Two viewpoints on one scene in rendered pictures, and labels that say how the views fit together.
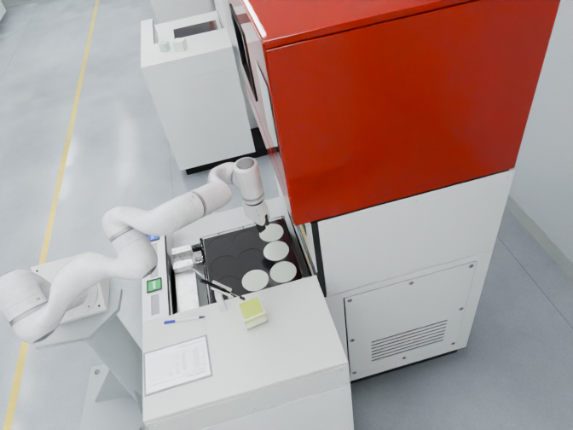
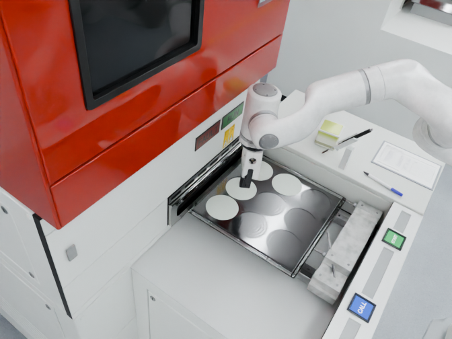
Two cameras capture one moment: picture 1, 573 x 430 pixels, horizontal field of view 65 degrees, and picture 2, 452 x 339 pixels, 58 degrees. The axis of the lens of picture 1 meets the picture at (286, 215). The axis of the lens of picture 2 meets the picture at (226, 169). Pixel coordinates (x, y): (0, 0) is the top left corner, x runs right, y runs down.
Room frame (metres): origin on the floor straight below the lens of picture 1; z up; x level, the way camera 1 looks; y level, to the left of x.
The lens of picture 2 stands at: (1.98, 0.54, 1.84)
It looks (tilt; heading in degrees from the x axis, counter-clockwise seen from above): 44 degrees down; 215
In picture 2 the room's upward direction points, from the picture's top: 8 degrees clockwise
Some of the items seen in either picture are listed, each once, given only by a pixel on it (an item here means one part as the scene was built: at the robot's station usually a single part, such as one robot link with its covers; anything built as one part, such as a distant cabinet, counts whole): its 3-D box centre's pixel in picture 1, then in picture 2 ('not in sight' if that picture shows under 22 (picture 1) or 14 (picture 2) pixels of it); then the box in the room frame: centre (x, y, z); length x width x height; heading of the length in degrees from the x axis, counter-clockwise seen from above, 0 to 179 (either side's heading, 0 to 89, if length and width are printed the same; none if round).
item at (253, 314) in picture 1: (252, 313); (329, 134); (0.86, 0.17, 1.00); 0.07 x 0.07 x 0.07; 14
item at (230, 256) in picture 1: (250, 258); (269, 204); (1.19, 0.17, 0.90); 0.34 x 0.34 x 0.01; 6
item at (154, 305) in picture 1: (159, 271); (370, 284); (1.21, 0.54, 0.89); 0.55 x 0.09 x 0.14; 6
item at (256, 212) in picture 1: (256, 206); (251, 154); (1.25, 0.11, 1.10); 0.10 x 0.07 x 0.11; 39
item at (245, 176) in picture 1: (247, 177); (260, 112); (1.25, 0.11, 1.25); 0.09 x 0.08 x 0.13; 48
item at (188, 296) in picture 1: (187, 285); (346, 250); (1.14, 0.43, 0.87); 0.36 x 0.08 x 0.03; 6
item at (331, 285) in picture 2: (182, 251); (327, 282); (1.30, 0.45, 0.89); 0.08 x 0.03 x 0.03; 96
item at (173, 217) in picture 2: (301, 242); (212, 176); (1.22, -0.04, 0.89); 0.44 x 0.02 x 0.10; 6
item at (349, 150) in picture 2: (223, 295); (344, 148); (0.93, 0.25, 1.03); 0.06 x 0.04 x 0.13; 96
